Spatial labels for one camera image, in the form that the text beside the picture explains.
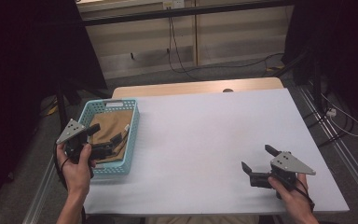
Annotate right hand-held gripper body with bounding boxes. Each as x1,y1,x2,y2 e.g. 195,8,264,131
250,151,317,191

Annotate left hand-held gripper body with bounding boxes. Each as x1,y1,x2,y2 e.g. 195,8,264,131
55,118,115,164

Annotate tan pants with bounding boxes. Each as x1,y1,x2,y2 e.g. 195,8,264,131
88,109,134,164

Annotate light blue plastic basket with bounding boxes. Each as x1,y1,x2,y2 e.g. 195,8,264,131
77,98,141,181

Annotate person's left hand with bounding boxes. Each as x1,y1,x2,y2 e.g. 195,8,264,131
56,143,97,195

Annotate person's right hand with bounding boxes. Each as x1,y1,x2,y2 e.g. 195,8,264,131
268,173,313,216

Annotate black tripod stand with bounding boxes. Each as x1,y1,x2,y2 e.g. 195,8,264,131
55,78,113,135

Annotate white table mat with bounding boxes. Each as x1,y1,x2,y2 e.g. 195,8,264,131
83,88,351,217

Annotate black metal stand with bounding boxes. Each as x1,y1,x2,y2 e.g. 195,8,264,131
273,49,325,113

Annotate black curtain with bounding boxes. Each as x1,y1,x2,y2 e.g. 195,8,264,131
283,0,358,125
0,0,108,216

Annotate wooden table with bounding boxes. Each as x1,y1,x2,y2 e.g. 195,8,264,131
111,77,284,100

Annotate black horizontal beam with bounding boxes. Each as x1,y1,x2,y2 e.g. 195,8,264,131
82,0,295,27

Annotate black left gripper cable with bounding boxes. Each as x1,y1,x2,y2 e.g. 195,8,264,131
53,142,87,224

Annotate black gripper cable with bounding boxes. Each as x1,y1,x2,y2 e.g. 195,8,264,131
273,174,316,213
53,142,87,224

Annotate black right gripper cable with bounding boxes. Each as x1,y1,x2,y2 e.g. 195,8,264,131
273,174,316,213

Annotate aluminium rail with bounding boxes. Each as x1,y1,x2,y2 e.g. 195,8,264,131
22,119,77,224
296,83,358,204

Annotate white cable with plug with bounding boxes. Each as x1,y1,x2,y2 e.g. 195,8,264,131
321,92,358,138

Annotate black hanging wall cables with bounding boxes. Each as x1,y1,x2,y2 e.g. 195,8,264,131
167,7,285,82

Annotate white wall outlet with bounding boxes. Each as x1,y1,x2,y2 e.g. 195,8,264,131
162,0,186,9

